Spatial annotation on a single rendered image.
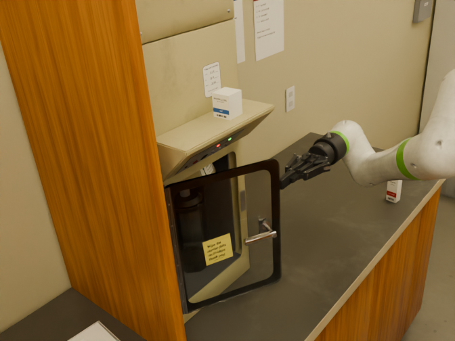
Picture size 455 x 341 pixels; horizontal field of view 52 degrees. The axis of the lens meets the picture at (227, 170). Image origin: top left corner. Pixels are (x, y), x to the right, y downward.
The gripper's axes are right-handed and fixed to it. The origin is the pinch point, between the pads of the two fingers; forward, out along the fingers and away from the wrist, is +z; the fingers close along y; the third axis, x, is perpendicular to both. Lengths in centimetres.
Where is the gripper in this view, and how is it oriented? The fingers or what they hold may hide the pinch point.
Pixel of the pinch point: (286, 179)
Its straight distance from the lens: 131.3
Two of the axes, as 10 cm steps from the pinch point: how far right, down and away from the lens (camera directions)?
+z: -6.5, 3.9, -6.5
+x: 0.8, 8.9, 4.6
